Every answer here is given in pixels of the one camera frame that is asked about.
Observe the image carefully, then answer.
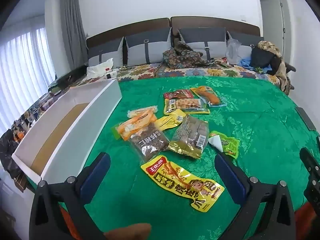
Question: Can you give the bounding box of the plain yellow snack packet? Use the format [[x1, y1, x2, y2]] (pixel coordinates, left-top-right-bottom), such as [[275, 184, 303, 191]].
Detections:
[[155, 109, 187, 131]]

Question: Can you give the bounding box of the person's leg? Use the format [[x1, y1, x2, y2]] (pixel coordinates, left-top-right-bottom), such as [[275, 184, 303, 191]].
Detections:
[[103, 223, 152, 240]]

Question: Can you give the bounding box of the grey curtain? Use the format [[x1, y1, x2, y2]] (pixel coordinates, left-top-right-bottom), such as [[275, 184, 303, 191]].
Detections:
[[60, 0, 87, 70]]

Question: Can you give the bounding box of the pale yellow corn packet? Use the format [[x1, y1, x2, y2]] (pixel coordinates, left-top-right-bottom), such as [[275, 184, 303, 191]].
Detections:
[[127, 106, 158, 118]]

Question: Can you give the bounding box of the clear plastic bag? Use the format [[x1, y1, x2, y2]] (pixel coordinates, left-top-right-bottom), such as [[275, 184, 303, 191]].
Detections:
[[225, 38, 242, 65]]

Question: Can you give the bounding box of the white door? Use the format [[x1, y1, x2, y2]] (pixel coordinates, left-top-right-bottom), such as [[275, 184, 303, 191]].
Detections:
[[256, 0, 293, 63]]

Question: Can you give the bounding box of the green patterned blanket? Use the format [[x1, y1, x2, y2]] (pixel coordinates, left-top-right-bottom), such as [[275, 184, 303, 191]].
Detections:
[[25, 76, 320, 240]]

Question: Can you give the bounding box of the clear packet of dark nuts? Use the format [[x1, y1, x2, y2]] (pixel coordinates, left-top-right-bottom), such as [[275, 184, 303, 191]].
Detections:
[[128, 127, 171, 162]]

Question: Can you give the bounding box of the orange snack packet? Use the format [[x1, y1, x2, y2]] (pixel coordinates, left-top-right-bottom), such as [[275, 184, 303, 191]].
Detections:
[[111, 109, 157, 141]]

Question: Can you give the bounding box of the floral bedsheet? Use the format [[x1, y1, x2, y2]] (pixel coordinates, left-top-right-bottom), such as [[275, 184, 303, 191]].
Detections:
[[47, 62, 293, 95]]

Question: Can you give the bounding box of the white sheer curtain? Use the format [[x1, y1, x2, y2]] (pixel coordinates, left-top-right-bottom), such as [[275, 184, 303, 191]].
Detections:
[[0, 26, 57, 130]]

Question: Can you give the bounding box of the green clear snack packet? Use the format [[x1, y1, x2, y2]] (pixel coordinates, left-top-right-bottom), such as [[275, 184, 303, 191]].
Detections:
[[208, 130, 240, 159]]

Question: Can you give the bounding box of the yellow cartoon snack packet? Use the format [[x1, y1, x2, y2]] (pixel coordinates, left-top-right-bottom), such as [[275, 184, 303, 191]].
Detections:
[[140, 154, 225, 213]]

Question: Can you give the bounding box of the yellow bordered tofu packet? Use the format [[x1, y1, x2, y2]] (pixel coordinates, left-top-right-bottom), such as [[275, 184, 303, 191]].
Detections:
[[164, 98, 211, 115]]

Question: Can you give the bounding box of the gold brown snack packet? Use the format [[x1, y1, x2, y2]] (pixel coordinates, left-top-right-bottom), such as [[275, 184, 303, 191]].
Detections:
[[168, 116, 209, 159]]

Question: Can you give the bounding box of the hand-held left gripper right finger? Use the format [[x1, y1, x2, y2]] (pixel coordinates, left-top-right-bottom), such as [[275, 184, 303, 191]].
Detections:
[[215, 153, 297, 240]]

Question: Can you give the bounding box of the orange sausage packet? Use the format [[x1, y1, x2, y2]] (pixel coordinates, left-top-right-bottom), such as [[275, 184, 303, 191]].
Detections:
[[190, 86, 223, 107]]

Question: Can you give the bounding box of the red snack packet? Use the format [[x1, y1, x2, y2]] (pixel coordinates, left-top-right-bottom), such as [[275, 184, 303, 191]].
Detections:
[[163, 89, 195, 100]]

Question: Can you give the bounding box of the dark floral patterned cloth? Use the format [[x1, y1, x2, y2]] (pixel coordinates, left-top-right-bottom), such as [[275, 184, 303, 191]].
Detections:
[[162, 40, 218, 68]]

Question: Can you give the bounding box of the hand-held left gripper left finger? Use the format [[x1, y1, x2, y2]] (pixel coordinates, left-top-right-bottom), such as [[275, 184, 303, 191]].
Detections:
[[29, 152, 112, 240]]

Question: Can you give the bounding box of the blue cloth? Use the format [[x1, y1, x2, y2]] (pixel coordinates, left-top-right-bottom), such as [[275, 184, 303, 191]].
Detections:
[[237, 57, 273, 74]]

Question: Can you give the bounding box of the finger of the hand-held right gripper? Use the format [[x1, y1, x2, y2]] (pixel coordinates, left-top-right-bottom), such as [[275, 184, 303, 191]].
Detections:
[[296, 107, 317, 131], [299, 147, 320, 205]]

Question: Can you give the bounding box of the beige patterned cloth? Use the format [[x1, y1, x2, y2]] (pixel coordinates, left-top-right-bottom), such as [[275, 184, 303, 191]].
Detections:
[[257, 40, 294, 95]]

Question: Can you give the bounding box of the long white cardboard box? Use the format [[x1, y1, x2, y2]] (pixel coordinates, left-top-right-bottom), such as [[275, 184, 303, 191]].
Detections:
[[11, 79, 122, 183]]

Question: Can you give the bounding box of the black patterned bag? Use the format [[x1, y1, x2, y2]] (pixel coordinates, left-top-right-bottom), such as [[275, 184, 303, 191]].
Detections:
[[0, 130, 25, 180]]

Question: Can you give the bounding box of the white plastic bag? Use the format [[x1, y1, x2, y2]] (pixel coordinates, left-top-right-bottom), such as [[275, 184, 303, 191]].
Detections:
[[86, 58, 118, 79]]

